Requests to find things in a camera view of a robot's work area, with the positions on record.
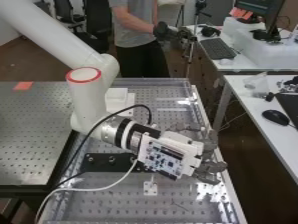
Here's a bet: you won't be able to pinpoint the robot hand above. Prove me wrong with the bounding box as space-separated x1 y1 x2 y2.
137 122 231 185

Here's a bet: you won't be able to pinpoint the thin stick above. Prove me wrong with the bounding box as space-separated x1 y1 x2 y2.
143 173 160 197

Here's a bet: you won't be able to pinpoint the black plate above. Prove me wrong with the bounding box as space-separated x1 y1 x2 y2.
80 152 155 174

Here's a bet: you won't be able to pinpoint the clear box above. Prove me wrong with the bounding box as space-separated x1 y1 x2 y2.
38 77 249 224

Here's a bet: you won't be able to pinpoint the small white box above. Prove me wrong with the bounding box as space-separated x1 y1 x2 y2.
104 87 137 113

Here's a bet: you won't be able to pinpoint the white desk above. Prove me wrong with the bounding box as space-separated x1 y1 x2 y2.
212 73 298 188
191 23 298 75

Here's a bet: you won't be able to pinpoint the black mouse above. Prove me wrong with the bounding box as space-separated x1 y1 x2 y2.
261 109 292 127

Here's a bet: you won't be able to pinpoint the clear plastic bag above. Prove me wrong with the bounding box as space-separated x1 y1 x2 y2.
244 73 272 98

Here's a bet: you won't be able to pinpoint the white mouse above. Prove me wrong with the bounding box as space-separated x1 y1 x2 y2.
219 57 236 66

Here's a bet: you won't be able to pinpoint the black keyboard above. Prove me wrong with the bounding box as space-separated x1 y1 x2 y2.
199 37 239 61

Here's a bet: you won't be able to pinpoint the white foam block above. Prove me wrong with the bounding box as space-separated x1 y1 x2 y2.
232 28 298 69

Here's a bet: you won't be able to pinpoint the black headphones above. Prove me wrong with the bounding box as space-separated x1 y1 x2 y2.
200 25 223 38

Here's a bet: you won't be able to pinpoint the person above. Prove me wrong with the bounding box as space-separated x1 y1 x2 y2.
107 0 185 79

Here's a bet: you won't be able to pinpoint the red tape patch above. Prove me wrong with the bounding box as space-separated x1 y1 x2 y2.
12 80 36 92

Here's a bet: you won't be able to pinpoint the black tripod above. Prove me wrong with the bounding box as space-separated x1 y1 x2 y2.
177 0 211 79

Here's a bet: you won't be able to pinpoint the black chair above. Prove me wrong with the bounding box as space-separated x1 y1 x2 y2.
52 0 87 25

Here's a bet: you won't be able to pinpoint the black cable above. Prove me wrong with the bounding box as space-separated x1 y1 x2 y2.
42 104 153 201

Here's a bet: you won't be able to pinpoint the white cable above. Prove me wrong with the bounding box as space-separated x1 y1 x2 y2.
34 160 140 224

